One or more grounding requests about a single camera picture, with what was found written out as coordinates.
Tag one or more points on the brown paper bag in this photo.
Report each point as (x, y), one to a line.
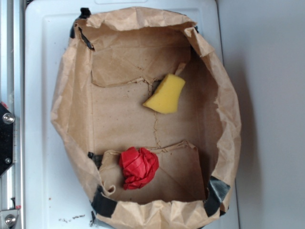
(114, 62)

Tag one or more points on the yellow sponge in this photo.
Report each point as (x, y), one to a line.
(165, 98)

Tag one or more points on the black metal bracket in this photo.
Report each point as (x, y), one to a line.
(6, 139)

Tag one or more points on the aluminium frame rail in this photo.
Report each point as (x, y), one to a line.
(12, 14)

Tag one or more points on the crumpled red cloth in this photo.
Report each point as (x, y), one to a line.
(138, 167)

